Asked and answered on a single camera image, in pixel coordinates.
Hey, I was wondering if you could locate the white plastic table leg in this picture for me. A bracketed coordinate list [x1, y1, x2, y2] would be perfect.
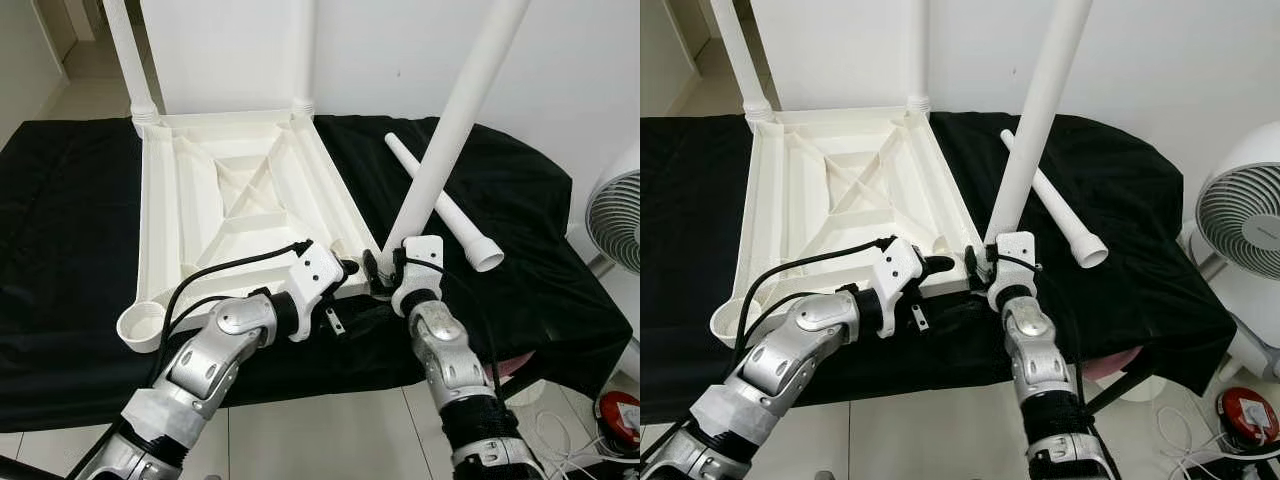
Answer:
[983, 0, 1093, 246]
[100, 0, 163, 126]
[905, 0, 933, 113]
[710, 0, 776, 123]
[385, 132, 506, 273]
[1000, 128, 1109, 269]
[385, 0, 531, 251]
[288, 0, 319, 119]

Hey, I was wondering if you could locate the white plastic children tabletop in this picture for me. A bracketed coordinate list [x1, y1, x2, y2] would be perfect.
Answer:
[710, 105, 986, 349]
[117, 108, 386, 353]

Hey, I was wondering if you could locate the black table cloth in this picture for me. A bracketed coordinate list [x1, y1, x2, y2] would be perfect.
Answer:
[0, 115, 633, 433]
[641, 110, 1238, 426]

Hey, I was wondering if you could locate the white round fan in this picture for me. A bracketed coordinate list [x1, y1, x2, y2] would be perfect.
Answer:
[1195, 135, 1280, 381]
[585, 170, 640, 276]

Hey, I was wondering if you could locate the red round floor device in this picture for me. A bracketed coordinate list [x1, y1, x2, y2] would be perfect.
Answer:
[595, 392, 640, 451]
[1215, 387, 1279, 448]

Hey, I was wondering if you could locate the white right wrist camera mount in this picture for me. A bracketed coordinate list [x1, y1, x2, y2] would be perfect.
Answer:
[985, 230, 1041, 313]
[390, 235, 446, 316]

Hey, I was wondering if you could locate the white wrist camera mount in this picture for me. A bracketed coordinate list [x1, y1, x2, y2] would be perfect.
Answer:
[985, 230, 1041, 313]
[285, 240, 346, 343]
[872, 237, 926, 341]
[390, 235, 446, 316]

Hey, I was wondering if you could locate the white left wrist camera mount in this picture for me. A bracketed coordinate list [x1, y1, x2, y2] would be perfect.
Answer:
[872, 237, 926, 341]
[285, 240, 346, 343]

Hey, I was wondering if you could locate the white floor cable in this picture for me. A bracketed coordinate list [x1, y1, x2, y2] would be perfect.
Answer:
[1155, 400, 1280, 479]
[530, 405, 640, 477]

